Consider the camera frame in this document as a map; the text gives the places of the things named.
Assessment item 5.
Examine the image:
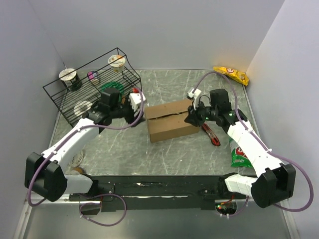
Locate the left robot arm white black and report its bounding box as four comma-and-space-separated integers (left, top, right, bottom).
24, 88, 146, 207

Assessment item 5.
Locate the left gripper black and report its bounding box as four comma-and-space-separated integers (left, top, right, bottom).
111, 92, 146, 126

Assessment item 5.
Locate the orange labelled tin can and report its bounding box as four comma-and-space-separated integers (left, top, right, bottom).
68, 167, 86, 175

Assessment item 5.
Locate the brown cardboard express box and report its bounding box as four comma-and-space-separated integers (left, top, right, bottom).
144, 99, 199, 143

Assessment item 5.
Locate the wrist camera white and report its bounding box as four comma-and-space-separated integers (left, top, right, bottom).
187, 88, 202, 109
129, 88, 147, 112

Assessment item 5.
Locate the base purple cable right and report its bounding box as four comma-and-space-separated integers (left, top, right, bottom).
220, 196, 250, 220

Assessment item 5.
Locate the green lidded jar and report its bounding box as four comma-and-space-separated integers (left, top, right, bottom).
100, 81, 124, 95

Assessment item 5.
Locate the yellow lays chips bag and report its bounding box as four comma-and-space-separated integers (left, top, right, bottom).
213, 66, 250, 86

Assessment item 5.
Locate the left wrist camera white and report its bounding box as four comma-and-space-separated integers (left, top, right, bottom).
129, 88, 147, 112

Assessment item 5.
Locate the red black utility knife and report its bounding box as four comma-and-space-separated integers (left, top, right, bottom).
201, 123, 221, 146

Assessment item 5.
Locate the black wire rack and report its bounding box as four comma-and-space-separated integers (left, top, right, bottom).
43, 47, 142, 126

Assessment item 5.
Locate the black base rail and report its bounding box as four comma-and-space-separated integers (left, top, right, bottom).
69, 175, 245, 212

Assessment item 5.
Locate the small purple yogurt cup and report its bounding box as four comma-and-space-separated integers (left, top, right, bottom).
87, 71, 100, 84

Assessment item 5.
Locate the dark labelled yogurt cup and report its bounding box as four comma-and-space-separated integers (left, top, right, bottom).
58, 68, 82, 91

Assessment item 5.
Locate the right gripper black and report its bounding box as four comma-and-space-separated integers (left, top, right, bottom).
184, 100, 218, 127

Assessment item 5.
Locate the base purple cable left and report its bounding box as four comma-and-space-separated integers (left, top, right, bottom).
74, 193, 127, 227

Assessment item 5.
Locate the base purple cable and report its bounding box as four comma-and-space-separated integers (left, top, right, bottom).
74, 193, 127, 227
220, 196, 250, 220

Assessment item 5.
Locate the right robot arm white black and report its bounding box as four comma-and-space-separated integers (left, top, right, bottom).
184, 88, 296, 208

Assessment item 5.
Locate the yogurt cup peach label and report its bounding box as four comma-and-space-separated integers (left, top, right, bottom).
108, 55, 126, 72

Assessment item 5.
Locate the green cassava chips bag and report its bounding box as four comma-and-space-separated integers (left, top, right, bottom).
229, 138, 253, 168

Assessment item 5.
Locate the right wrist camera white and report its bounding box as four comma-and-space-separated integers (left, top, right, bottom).
187, 88, 202, 109

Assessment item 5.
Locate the white chobani yogurt cup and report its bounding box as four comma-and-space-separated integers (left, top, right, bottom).
69, 150, 85, 167

